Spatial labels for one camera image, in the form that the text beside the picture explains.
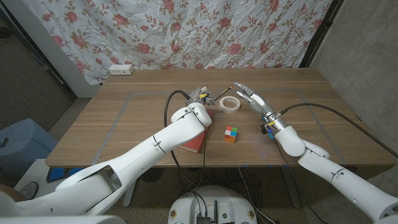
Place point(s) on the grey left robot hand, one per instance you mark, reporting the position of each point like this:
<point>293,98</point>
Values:
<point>199,97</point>

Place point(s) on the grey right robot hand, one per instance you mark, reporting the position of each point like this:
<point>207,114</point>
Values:
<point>258,104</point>

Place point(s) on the black mechanical pencil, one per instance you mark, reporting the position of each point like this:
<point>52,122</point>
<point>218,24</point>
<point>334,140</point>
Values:
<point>224,92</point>

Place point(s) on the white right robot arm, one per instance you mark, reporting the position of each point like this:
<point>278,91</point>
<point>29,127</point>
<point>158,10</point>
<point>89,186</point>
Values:
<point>342,180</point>

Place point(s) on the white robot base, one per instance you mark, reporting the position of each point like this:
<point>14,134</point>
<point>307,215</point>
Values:
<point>214,199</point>

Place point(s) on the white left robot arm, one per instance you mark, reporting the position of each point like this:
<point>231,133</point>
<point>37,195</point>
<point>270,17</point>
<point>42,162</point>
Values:
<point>140,152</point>

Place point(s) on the beige masking tape roll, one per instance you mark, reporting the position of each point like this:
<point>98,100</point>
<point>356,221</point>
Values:
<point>221,105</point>

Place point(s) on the multicoloured Rubik's cube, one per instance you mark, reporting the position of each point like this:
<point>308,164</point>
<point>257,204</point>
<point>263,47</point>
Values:
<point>230,134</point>

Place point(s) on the red hardcover notebook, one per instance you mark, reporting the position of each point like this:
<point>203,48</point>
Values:
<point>194,144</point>

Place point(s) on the floral backdrop cloth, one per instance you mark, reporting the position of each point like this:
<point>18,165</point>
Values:
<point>186,31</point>

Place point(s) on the white power strip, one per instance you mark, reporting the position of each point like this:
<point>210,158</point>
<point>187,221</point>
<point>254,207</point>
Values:
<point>121,69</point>

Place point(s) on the black round floor object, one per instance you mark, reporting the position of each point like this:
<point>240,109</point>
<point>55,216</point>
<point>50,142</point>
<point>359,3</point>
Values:
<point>154,175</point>

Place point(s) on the grey table leg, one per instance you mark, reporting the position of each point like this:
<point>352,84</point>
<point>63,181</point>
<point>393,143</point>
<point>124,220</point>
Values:
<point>292,189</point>

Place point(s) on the black backdrop stand pole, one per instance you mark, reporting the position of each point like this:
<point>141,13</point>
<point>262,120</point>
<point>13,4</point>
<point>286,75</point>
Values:
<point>320,34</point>

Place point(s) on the white table leg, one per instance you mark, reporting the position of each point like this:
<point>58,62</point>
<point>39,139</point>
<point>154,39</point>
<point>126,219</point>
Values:
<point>128,197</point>

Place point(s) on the blue black foot pedal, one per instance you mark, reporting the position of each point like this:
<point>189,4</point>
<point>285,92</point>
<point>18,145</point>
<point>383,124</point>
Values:
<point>60,174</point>

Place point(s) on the white floor board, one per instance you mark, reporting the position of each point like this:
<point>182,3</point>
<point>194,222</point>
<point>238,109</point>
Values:
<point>40,171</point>

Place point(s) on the blue plastic bin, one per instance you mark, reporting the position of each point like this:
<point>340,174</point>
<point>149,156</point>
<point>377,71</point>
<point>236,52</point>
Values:
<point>25,143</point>

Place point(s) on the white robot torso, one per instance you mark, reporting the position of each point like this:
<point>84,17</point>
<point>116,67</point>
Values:
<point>62,220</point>

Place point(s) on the grey sneaker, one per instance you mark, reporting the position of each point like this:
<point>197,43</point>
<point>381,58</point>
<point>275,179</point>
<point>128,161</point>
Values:
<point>29,190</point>

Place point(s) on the person's bare leg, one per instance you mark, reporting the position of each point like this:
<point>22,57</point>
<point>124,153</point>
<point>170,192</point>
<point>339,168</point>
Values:
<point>11,193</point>

